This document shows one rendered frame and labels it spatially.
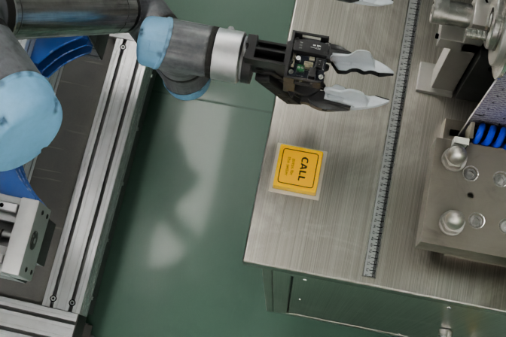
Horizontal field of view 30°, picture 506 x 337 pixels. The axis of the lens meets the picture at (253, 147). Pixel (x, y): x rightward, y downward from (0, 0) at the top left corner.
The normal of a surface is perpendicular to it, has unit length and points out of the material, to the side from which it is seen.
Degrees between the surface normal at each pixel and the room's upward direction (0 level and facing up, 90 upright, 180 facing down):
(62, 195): 0
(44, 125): 84
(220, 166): 0
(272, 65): 90
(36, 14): 66
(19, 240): 0
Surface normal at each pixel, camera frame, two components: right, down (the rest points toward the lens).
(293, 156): -0.02, -0.25
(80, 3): 0.82, -0.20
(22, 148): 0.64, 0.70
